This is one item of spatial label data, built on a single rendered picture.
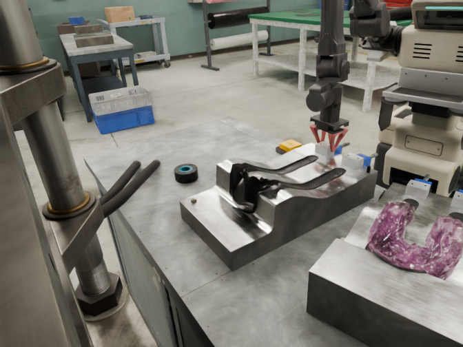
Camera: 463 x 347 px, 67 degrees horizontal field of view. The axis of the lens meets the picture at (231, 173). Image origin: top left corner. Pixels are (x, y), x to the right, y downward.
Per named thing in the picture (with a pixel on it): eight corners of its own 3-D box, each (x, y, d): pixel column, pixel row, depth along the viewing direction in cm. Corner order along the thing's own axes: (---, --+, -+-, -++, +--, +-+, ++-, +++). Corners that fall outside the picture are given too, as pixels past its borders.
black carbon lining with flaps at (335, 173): (311, 159, 112) (312, 131, 108) (351, 178, 100) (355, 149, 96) (218, 195, 96) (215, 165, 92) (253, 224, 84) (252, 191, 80)
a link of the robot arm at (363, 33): (388, 20, 116) (372, 22, 119) (380, 2, 108) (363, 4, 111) (381, 47, 115) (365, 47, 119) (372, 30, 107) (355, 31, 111)
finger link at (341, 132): (331, 157, 106) (333, 128, 101) (313, 149, 111) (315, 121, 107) (346, 151, 109) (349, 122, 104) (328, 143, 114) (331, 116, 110)
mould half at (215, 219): (310, 166, 123) (312, 129, 116) (373, 197, 103) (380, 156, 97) (181, 218, 100) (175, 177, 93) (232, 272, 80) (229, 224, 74)
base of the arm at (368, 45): (404, 28, 119) (370, 26, 126) (399, 14, 112) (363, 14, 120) (394, 51, 119) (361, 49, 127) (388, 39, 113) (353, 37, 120)
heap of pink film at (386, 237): (392, 203, 90) (397, 177, 87) (472, 228, 80) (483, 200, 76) (351, 261, 73) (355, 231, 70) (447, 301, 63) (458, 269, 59)
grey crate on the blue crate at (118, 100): (144, 97, 421) (141, 85, 413) (153, 106, 388) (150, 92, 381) (91, 107, 399) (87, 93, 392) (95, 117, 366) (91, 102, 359)
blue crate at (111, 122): (147, 113, 431) (143, 96, 420) (156, 124, 398) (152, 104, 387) (95, 124, 409) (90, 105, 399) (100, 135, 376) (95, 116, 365)
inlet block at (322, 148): (342, 148, 120) (343, 133, 117) (353, 153, 116) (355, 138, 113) (313, 159, 113) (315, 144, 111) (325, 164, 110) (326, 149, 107)
